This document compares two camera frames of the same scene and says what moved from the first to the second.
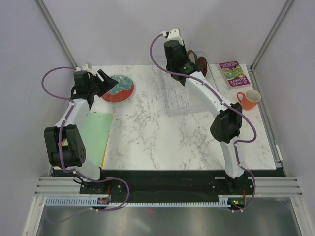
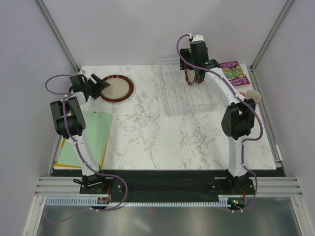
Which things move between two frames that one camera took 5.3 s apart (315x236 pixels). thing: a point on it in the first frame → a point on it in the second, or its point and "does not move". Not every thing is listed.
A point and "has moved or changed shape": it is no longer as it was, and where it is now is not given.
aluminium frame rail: (51, 22) does not move
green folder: (94, 129) does not move
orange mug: (250, 100) does not move
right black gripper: (183, 49) → (186, 53)
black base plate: (165, 186) does not move
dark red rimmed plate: (192, 56) has moved or changed shape
